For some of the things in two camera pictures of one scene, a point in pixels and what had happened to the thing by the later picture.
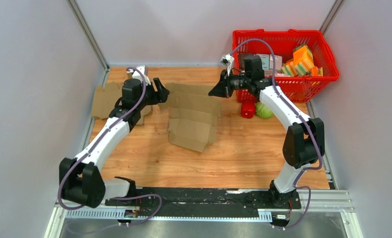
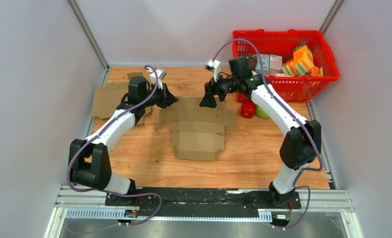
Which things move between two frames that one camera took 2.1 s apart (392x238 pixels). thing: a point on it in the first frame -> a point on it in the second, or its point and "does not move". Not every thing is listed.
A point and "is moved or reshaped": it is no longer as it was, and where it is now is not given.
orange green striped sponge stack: [302, 64] does not move
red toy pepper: [248, 109] does not move
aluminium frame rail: [327, 201] does not move
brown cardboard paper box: [193, 113] is moved or reshaped
